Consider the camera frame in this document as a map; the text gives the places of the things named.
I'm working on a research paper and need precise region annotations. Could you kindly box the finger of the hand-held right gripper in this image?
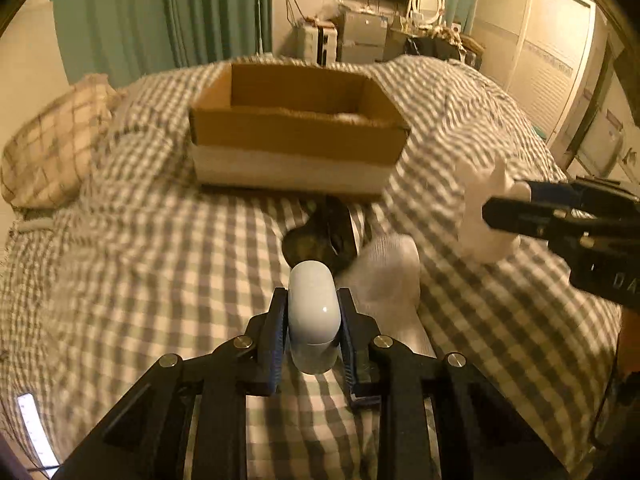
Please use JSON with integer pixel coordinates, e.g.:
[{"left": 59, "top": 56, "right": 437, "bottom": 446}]
[
  {"left": 515, "top": 179, "right": 581, "bottom": 204},
  {"left": 481, "top": 197, "right": 608, "bottom": 245}
]

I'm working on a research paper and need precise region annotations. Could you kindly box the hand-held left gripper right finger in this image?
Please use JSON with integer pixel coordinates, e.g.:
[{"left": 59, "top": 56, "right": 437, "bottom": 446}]
[{"left": 337, "top": 288, "right": 571, "bottom": 480}]

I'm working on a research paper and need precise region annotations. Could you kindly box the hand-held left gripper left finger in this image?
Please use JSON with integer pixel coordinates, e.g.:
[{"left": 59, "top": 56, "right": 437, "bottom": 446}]
[{"left": 54, "top": 288, "right": 290, "bottom": 480}]

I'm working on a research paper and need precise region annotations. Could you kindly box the white sock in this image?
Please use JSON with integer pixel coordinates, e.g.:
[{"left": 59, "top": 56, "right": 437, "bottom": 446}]
[
  {"left": 457, "top": 156, "right": 532, "bottom": 264},
  {"left": 334, "top": 233, "right": 438, "bottom": 360}
]

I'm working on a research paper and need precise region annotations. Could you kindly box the white earbuds case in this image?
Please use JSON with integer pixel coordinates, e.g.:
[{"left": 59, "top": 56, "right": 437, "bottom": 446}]
[{"left": 286, "top": 259, "right": 342, "bottom": 375}]

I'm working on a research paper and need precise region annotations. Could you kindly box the cardboard box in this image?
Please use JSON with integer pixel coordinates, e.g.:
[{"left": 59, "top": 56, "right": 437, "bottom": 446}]
[{"left": 189, "top": 62, "right": 412, "bottom": 197}]

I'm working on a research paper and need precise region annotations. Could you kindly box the dark sock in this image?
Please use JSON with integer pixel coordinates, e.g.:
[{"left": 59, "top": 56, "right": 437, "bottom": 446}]
[{"left": 281, "top": 196, "right": 357, "bottom": 276}]

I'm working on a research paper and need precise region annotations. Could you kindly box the white wardrobe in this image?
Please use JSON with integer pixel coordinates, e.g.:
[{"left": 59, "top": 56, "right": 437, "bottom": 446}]
[{"left": 471, "top": 0, "right": 610, "bottom": 142}]

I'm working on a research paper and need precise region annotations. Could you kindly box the grey checked blanket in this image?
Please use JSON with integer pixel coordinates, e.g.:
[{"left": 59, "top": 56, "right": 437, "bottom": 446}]
[{"left": 0, "top": 55, "right": 623, "bottom": 480}]

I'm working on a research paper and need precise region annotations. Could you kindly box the white oval mirror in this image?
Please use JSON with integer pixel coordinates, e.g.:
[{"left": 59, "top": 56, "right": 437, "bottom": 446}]
[{"left": 409, "top": 0, "right": 445, "bottom": 26}]

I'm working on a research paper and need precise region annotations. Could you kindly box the cluttered dresser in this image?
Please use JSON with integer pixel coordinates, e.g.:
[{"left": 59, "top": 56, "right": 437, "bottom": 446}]
[{"left": 295, "top": 4, "right": 485, "bottom": 72}]

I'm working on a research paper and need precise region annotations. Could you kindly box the beige checked pillow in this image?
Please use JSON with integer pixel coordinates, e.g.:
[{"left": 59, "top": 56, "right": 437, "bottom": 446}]
[{"left": 0, "top": 74, "right": 127, "bottom": 209}]

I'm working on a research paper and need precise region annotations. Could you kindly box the green curtain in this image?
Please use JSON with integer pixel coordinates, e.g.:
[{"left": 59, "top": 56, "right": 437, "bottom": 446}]
[{"left": 51, "top": 0, "right": 274, "bottom": 86}]

